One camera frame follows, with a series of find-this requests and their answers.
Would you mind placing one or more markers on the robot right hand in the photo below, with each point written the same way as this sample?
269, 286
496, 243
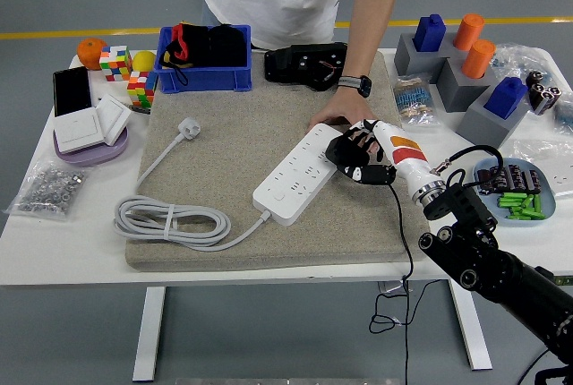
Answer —
409, 163

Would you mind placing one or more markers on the person's left hand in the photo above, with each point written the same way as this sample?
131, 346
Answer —
347, 107

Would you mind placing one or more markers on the white power strip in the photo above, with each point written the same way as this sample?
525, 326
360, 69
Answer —
291, 174

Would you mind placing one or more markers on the person's left forearm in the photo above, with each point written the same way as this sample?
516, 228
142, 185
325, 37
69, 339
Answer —
369, 27

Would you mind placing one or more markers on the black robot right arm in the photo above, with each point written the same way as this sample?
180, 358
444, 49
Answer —
461, 206

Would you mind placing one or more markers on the black wrist watch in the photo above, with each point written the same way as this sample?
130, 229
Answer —
361, 86

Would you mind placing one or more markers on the clear bag of resistors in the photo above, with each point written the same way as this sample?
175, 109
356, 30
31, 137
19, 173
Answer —
414, 100

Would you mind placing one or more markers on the black red yellow glove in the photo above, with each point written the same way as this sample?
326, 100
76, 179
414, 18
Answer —
177, 47

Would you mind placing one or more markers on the black fabric bundle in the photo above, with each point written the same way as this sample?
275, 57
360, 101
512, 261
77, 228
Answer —
221, 47

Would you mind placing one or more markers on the black plastic device housing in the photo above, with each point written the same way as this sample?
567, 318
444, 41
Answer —
286, 65

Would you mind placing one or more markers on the grey peg block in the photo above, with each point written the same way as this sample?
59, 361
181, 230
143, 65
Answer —
412, 62
456, 89
479, 127

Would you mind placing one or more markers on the person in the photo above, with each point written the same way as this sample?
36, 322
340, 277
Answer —
268, 0

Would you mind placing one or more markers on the yellow lemon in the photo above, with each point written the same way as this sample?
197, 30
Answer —
144, 62

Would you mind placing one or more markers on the blue plastic bin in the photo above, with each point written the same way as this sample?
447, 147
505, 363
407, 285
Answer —
201, 80

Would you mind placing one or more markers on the blue square peg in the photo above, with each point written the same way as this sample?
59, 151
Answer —
430, 33
506, 98

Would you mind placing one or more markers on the colourful puzzle cube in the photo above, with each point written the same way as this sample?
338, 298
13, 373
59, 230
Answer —
115, 62
141, 89

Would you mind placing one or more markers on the pile of green batteries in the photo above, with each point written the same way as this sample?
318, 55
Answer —
519, 210

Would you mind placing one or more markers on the grey-brown mat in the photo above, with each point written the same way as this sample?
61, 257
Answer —
233, 143

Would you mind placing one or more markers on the row of dark capacitors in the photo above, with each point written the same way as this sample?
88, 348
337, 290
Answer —
528, 179

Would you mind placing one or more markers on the orange cylinder peg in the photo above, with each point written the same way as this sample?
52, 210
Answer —
469, 31
478, 60

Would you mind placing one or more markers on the orange fruit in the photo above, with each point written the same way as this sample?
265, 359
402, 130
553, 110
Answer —
89, 53

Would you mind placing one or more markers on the small dark tool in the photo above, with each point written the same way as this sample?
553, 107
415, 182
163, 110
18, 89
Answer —
139, 110

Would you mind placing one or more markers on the clear bag of blue parts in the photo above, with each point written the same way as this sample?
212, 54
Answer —
515, 60
565, 112

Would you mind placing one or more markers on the light blue plate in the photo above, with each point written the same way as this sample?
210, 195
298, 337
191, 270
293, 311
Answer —
549, 210

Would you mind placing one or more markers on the bundle of black capacitors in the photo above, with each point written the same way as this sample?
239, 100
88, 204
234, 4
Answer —
544, 94

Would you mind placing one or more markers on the black smartphone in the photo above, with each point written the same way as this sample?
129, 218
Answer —
71, 91

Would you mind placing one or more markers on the white table leg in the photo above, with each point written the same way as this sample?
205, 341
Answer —
150, 336
476, 349

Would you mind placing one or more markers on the purple tray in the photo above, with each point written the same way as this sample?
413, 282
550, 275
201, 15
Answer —
89, 156

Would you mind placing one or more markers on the clear bag of metal nuts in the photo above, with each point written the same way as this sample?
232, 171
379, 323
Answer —
49, 188

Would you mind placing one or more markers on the silver bracket under table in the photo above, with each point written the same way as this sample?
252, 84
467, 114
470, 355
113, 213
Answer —
390, 286

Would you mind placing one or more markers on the small white wall switch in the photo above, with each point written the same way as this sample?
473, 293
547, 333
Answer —
114, 116

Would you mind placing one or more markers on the large white wall switch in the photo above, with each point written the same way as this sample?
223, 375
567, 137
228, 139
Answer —
78, 130

